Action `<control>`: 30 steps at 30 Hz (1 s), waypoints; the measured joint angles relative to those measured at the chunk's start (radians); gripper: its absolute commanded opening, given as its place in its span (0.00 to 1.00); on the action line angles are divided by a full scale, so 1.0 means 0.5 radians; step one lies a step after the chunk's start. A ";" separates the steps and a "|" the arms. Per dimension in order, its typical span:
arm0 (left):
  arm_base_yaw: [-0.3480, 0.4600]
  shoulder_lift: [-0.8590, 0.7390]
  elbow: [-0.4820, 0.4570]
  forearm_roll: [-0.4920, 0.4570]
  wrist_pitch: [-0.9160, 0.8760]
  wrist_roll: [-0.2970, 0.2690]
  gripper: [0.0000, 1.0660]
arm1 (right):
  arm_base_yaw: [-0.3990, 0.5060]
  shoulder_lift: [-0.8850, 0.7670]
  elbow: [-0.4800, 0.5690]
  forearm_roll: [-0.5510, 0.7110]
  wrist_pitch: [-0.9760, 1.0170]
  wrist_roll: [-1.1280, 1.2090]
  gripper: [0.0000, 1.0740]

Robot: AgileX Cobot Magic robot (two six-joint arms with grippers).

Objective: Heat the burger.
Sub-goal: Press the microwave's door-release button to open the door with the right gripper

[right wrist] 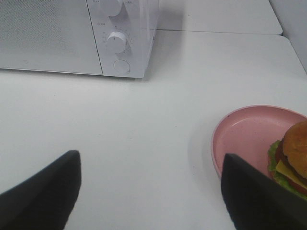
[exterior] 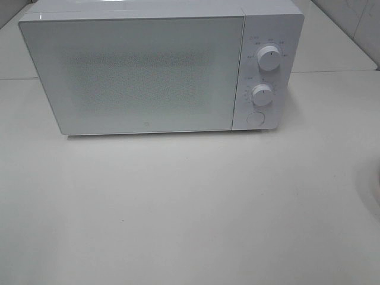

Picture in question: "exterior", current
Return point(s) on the round white door-release button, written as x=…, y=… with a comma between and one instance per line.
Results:
x=255, y=119

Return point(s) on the white microwave door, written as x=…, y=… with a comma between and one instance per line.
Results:
x=136, y=76

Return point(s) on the pink round plate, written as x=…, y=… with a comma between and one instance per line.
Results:
x=374, y=179

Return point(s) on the lower white microwave knob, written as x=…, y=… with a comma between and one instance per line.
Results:
x=262, y=94

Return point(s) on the white microwave knob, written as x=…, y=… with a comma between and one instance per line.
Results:
x=269, y=57
x=262, y=94

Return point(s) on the upper white microwave knob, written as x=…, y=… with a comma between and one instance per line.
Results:
x=269, y=57

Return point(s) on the white microwave oven body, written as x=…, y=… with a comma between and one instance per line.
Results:
x=264, y=22

